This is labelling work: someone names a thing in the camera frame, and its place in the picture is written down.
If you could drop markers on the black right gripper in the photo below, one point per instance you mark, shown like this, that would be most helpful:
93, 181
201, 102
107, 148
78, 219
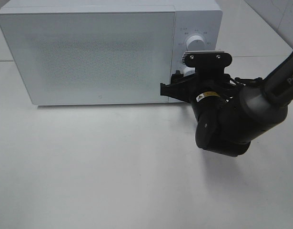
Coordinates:
204, 93

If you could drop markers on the white round knob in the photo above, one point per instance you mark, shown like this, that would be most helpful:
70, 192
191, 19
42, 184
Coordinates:
195, 43
188, 71

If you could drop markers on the white microwave door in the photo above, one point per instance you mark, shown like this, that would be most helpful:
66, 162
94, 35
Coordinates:
94, 58

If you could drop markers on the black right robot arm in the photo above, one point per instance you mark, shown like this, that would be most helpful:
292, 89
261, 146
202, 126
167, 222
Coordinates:
230, 112

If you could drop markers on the white microwave oven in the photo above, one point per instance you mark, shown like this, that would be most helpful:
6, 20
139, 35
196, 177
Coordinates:
191, 17

